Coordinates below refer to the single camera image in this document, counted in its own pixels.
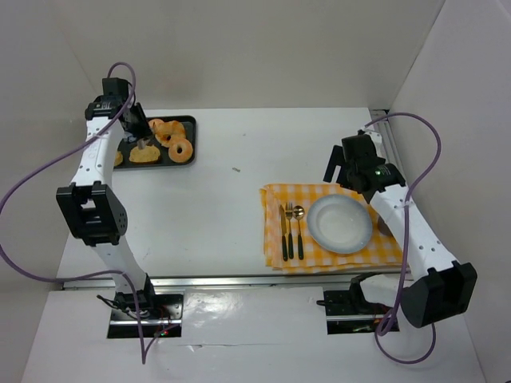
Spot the gold knife black handle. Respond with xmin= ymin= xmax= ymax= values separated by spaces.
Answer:
xmin=279 ymin=206 xmax=288 ymax=262

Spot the yellow checkered cloth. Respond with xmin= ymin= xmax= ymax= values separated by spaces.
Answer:
xmin=259 ymin=184 xmax=402 ymax=274

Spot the small glazed donut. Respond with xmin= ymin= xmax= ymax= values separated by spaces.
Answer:
xmin=148 ymin=119 xmax=164 ymax=134

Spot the white ceramic plate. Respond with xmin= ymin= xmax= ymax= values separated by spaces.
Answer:
xmin=306 ymin=194 xmax=373 ymax=255

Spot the large twisted donut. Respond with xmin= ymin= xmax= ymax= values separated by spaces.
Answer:
xmin=155 ymin=120 xmax=186 ymax=148

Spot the gold fork black handle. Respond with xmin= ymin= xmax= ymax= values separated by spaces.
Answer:
xmin=285 ymin=202 xmax=294 ymax=259

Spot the toasted bread slice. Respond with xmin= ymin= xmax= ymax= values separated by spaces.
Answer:
xmin=129 ymin=145 xmax=161 ymax=164

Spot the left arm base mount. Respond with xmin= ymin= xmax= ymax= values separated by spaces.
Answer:
xmin=97 ymin=293 xmax=184 ymax=339

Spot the gold spoon black handle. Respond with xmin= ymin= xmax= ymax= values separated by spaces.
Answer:
xmin=293 ymin=205 xmax=305 ymax=260

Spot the small round bun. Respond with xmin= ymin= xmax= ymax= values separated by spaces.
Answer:
xmin=113 ymin=151 xmax=124 ymax=167

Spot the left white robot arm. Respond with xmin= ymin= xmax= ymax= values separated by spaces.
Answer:
xmin=56 ymin=77 xmax=156 ymax=311

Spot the ring donut front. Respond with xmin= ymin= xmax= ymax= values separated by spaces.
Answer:
xmin=168 ymin=137 xmax=193 ymax=164

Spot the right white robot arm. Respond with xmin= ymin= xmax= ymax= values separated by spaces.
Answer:
xmin=323 ymin=132 xmax=477 ymax=328

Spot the aluminium rail front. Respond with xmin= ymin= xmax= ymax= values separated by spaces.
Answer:
xmin=61 ymin=271 xmax=412 ymax=290

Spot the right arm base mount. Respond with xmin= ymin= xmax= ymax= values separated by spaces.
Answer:
xmin=316 ymin=273 xmax=390 ymax=335

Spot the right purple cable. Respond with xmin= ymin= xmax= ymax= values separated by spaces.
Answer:
xmin=373 ymin=112 xmax=443 ymax=365

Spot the black baking tray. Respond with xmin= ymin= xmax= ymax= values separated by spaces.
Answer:
xmin=113 ymin=116 xmax=196 ymax=169

